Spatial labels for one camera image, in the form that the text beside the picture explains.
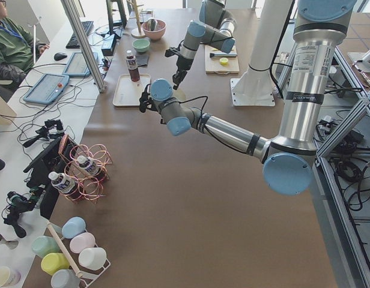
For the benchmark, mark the dark juice bottle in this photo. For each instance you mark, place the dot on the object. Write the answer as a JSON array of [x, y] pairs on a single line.
[[132, 66]]

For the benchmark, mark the grey plastic cup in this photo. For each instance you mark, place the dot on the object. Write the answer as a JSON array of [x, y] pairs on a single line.
[[65, 278]]

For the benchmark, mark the person in green jacket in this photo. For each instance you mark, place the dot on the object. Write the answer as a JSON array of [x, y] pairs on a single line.
[[17, 50]]

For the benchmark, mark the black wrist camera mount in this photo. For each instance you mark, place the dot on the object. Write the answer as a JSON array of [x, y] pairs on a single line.
[[145, 101]]

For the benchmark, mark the white cup rack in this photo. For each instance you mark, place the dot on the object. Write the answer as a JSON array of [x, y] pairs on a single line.
[[86, 275]]

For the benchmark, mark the blue plastic cup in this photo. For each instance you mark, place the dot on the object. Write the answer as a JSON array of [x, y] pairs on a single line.
[[73, 227]]

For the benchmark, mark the white plastic cup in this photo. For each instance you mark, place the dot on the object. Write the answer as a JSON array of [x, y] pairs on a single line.
[[92, 258]]

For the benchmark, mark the pink plastic cup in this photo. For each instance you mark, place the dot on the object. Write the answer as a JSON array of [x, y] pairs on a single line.
[[82, 241]]

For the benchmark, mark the cream rectangular tray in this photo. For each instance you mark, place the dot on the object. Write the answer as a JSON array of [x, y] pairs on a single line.
[[127, 93]]

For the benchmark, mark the pink bowl with ice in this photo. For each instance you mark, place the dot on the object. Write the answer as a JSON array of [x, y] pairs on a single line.
[[158, 33]]

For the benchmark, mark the copper wire bottle rack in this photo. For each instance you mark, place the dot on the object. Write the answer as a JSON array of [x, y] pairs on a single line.
[[90, 187]]

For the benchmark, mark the grey folded cloth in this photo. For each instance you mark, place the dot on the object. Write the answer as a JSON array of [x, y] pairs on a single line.
[[142, 59]]

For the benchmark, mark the bottle in rack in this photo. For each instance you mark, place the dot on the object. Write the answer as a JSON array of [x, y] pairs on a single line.
[[90, 167], [66, 185]]

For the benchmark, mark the mint plastic cup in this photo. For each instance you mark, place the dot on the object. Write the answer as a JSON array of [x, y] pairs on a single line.
[[43, 245]]

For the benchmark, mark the bottle in rack rear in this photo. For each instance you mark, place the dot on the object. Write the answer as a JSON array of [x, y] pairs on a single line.
[[90, 167]]

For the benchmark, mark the black computer mouse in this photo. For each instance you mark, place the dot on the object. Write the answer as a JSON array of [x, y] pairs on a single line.
[[59, 56]]

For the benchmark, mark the bottle in rack front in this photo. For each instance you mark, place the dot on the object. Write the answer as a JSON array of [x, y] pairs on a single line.
[[66, 185]]

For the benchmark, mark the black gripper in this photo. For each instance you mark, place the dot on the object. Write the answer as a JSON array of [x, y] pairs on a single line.
[[182, 63]]

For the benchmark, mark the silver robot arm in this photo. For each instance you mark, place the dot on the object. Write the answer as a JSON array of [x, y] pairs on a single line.
[[288, 157], [215, 28]]

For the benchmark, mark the far blue teach pendant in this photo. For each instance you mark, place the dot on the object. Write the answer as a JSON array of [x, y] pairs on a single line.
[[76, 66]]

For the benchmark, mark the bamboo cutting board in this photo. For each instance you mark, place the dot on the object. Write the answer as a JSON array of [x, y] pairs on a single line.
[[212, 65]]

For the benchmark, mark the white round plate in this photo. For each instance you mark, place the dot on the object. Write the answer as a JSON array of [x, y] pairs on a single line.
[[179, 94]]

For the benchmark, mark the steel muddler rod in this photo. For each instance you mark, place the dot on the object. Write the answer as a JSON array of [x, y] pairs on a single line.
[[222, 55]]

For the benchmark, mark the steel ice scoop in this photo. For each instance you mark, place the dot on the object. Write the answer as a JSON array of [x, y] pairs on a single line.
[[151, 24]]

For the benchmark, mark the half lemon slice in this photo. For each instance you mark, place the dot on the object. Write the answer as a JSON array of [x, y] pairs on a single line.
[[223, 61]]

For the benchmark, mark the near blue teach pendant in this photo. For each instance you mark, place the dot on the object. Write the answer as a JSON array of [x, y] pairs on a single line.
[[48, 88]]

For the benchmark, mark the aluminium frame post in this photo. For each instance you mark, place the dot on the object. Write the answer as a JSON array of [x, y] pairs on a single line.
[[73, 16]]

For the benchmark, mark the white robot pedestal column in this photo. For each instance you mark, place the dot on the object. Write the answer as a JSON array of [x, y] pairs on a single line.
[[254, 87]]

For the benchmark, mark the yellow plastic cup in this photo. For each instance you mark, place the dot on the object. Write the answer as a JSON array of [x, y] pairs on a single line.
[[53, 262]]

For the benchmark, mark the mint green bowl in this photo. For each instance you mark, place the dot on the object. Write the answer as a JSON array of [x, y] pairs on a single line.
[[141, 45]]

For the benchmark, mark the blue teach pendant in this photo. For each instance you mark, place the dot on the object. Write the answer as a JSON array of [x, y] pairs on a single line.
[[48, 88], [76, 66]]

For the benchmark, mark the wooden mug tree stand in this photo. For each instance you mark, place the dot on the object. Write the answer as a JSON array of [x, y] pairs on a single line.
[[136, 32]]

